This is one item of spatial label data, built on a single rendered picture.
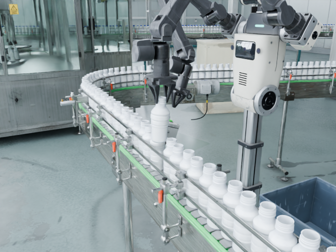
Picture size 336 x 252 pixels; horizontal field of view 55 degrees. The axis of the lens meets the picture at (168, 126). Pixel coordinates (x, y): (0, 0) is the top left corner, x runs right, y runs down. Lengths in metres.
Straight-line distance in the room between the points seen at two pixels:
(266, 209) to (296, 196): 0.65
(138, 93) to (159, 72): 1.76
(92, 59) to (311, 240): 5.97
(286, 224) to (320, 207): 0.77
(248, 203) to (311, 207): 0.74
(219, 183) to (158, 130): 0.35
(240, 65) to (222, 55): 3.71
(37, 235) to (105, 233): 0.52
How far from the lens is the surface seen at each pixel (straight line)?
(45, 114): 4.49
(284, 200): 1.39
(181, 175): 1.02
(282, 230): 0.76
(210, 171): 0.95
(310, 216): 1.57
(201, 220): 1.02
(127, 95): 2.83
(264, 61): 1.59
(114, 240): 2.57
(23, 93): 4.40
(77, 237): 2.66
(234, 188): 0.87
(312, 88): 3.43
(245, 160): 1.80
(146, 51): 1.07
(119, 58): 6.61
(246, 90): 1.65
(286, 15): 1.41
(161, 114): 1.14
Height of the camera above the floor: 1.58
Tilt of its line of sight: 19 degrees down
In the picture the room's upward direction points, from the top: straight up
